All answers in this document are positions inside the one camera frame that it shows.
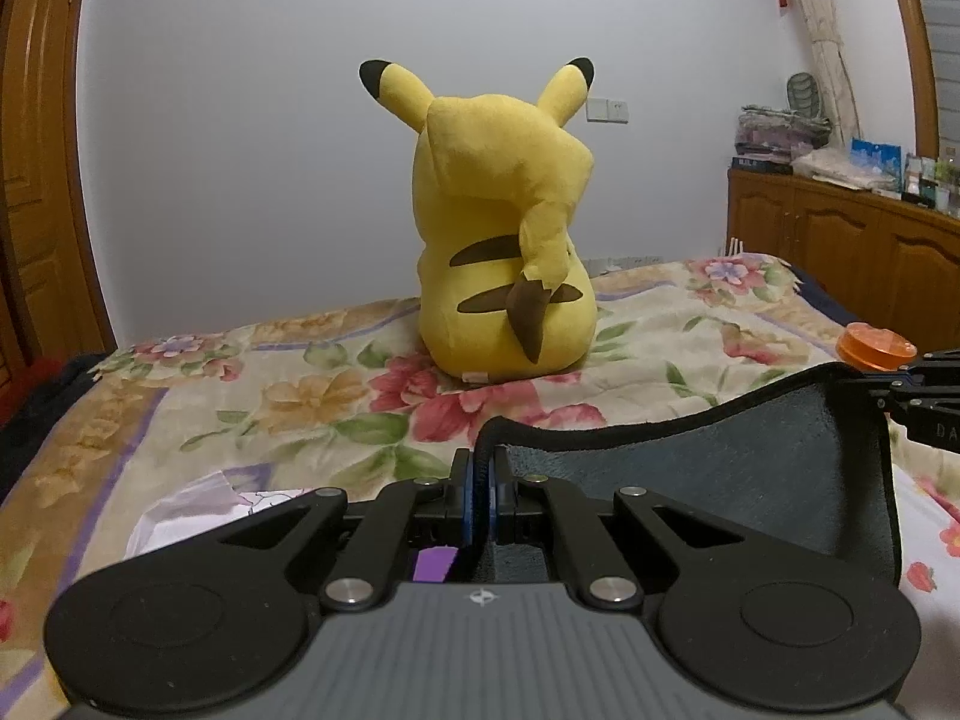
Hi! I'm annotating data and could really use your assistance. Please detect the stack of folded clothes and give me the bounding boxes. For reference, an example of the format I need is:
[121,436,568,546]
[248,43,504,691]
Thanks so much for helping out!
[735,104,833,166]

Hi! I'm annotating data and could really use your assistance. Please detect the green patterned bag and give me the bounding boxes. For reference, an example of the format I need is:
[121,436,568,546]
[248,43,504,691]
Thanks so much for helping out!
[785,72,827,118]

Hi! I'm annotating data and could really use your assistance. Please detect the yellow plush toy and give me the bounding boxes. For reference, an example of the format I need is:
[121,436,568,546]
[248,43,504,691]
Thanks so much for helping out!
[358,58,601,389]

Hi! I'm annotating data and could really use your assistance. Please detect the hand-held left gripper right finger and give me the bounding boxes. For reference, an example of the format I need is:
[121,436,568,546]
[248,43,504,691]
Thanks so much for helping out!
[484,450,745,607]

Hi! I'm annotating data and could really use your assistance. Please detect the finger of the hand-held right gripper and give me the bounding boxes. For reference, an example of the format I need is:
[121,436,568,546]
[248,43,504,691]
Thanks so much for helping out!
[862,349,960,410]

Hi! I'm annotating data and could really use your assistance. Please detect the white folded cloth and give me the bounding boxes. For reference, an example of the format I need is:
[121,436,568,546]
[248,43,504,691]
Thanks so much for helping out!
[790,148,857,187]

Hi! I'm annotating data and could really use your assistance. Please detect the dark bed sheet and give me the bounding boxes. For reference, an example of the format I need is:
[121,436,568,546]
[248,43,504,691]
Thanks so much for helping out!
[0,354,113,470]

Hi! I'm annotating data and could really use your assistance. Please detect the wooden wardrobe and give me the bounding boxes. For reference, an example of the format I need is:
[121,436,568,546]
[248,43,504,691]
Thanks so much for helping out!
[0,0,115,385]

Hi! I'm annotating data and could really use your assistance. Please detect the pale rolled curtain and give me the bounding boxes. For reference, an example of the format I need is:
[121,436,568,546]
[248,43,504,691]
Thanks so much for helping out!
[771,0,861,142]

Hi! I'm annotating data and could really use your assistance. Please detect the dark grey towel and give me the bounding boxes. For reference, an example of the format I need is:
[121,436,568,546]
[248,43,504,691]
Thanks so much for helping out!
[476,361,901,587]

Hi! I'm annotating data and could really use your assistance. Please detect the white paper sheet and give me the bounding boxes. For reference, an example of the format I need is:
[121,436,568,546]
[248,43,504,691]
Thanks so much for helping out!
[126,471,305,557]

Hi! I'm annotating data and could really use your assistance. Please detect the blue picture box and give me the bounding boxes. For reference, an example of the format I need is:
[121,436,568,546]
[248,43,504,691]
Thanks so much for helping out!
[849,137,904,197]

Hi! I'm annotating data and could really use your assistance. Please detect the floral blanket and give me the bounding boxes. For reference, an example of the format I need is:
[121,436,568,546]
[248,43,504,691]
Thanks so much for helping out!
[0,255,960,720]

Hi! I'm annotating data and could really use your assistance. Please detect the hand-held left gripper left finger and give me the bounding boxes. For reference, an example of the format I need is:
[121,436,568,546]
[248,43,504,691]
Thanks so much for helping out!
[210,450,482,609]

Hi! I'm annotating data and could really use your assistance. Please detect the wooden cabinet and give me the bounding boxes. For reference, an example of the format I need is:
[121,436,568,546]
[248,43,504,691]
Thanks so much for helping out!
[726,167,960,332]

